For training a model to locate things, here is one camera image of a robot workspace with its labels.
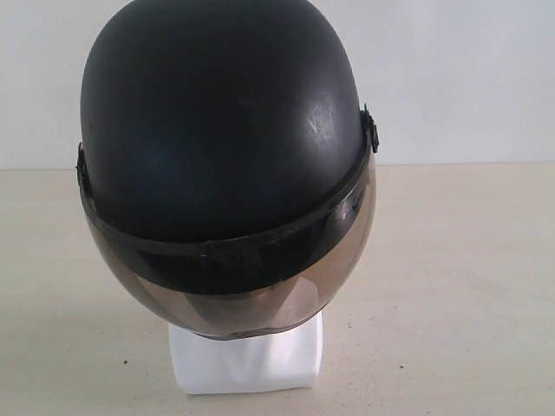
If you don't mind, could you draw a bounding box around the black helmet with tinted visor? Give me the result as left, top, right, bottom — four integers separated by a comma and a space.
76, 1, 379, 341

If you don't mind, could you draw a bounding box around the white mannequin head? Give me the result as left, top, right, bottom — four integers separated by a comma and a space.
168, 313, 323, 395

